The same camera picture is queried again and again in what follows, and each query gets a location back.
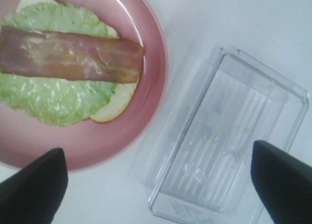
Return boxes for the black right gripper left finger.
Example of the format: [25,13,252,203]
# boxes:
[0,148,68,224]

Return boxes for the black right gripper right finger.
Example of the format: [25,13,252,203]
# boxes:
[251,140,312,224]

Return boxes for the green lettuce leaf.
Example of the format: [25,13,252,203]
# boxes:
[0,2,117,127]

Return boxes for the bread slice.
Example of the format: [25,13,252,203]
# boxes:
[15,0,141,124]

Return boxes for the bacon strip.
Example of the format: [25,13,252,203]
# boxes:
[0,26,144,83]

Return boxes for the pink round plate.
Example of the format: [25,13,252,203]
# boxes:
[0,0,168,170]

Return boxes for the clear plastic right bin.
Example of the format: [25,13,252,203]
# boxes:
[131,45,310,224]

